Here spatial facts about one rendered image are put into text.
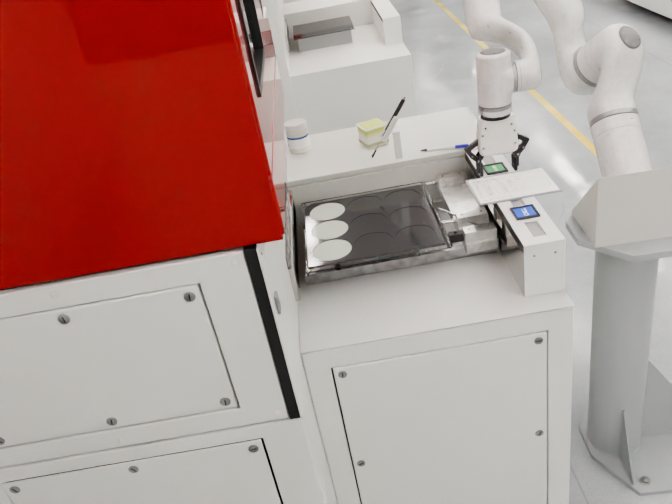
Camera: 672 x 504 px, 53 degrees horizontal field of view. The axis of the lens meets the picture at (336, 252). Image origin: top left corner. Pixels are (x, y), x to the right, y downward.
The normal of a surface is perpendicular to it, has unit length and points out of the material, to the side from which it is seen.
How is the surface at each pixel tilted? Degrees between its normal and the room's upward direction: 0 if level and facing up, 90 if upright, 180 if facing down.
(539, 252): 90
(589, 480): 0
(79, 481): 90
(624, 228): 90
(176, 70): 90
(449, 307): 0
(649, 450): 0
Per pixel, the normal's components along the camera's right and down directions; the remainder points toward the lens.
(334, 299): -0.16, -0.84
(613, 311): -0.56, 0.51
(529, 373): 0.07, 0.51
